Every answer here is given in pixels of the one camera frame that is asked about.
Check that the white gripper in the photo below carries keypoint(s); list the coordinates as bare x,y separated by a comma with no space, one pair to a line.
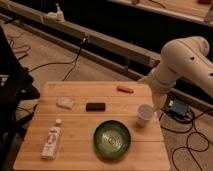
160,84

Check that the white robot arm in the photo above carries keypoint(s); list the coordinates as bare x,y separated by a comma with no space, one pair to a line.
183,57

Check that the green ceramic bowl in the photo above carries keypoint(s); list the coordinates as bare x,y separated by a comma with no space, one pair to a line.
111,139

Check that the blue power box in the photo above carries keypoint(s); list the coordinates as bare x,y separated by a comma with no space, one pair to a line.
179,108

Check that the black rectangular block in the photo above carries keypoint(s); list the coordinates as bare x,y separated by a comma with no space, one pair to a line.
95,107

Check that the white plastic bottle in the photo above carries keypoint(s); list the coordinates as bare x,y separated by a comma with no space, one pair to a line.
51,143

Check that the black chair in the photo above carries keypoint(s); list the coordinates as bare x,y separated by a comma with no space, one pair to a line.
15,86

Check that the long metal rail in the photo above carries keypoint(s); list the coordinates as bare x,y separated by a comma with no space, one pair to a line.
137,34

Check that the white clamp on rail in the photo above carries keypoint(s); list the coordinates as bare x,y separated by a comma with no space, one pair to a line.
58,15

